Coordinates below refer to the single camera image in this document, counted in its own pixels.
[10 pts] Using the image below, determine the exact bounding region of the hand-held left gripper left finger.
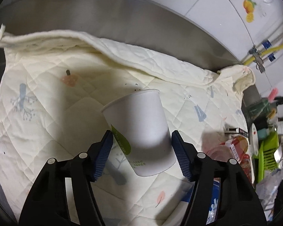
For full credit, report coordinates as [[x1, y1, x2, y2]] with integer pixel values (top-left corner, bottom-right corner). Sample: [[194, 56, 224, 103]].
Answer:
[[18, 130, 114, 226]]

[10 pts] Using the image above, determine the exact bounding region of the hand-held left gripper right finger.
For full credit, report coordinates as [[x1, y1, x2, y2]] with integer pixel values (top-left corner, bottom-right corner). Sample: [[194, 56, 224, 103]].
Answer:
[[171, 130, 267, 226]]

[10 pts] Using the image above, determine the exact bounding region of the white paper cup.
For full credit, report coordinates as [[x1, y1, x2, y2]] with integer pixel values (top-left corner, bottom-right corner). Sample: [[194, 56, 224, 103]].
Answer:
[[101, 89, 176, 177]]

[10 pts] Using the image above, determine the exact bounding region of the black glue box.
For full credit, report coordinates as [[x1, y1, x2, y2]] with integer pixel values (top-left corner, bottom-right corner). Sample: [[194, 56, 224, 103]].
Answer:
[[224, 127, 248, 137]]

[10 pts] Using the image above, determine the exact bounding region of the clear plastic cup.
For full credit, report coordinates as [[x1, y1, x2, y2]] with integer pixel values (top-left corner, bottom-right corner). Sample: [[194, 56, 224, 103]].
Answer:
[[204, 145, 234, 163]]

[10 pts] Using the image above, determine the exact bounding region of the blue and white packet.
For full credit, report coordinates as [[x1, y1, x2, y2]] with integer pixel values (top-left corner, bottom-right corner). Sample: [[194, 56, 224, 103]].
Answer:
[[203, 179, 221, 226]]

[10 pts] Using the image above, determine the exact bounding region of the red snack packet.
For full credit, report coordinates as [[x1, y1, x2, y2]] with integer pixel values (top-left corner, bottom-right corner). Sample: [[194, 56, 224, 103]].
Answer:
[[220, 135, 255, 184]]

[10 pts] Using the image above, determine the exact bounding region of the cream quilted printed cloth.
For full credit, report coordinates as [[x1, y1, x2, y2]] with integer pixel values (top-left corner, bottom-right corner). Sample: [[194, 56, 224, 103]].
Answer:
[[0, 24, 255, 226]]

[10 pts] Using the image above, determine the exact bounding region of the white flowered plate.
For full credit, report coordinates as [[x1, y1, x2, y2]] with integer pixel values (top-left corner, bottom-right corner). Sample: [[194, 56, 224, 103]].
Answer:
[[249, 122, 260, 156]]

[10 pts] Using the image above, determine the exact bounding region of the green plastic dish rack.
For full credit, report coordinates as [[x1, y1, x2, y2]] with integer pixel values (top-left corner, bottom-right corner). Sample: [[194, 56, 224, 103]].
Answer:
[[256, 132, 283, 184]]

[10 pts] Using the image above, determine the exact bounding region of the teal bottle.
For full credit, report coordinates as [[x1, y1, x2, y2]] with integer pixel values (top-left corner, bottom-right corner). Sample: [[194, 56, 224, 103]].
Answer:
[[257, 128, 274, 140]]

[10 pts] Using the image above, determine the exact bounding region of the green glass jar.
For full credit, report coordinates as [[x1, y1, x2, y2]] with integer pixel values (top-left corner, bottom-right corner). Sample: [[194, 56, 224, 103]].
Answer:
[[246, 99, 271, 121]]

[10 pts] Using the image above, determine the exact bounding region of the clear plastic bag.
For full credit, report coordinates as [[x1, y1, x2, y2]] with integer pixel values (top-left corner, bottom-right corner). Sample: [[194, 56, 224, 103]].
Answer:
[[256, 168, 283, 200]]

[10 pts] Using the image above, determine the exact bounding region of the metal ladle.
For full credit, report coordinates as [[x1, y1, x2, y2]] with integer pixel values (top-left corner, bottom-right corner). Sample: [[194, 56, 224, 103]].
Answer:
[[274, 134, 283, 164]]

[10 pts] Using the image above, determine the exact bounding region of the pink brush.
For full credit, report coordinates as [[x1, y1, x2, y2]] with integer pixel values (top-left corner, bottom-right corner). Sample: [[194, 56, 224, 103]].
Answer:
[[268, 88, 279, 102]]

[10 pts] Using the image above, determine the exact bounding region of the metal pipe valve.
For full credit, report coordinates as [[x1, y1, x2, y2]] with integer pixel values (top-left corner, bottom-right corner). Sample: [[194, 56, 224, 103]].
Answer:
[[249, 45, 267, 73]]

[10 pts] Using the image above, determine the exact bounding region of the yellow hose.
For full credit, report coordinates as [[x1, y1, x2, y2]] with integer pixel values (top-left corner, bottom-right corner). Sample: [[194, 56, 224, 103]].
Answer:
[[243, 40, 283, 66]]

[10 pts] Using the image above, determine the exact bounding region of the fruit wall sticker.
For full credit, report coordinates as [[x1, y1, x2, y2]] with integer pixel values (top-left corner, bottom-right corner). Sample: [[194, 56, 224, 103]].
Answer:
[[243, 0, 257, 23]]

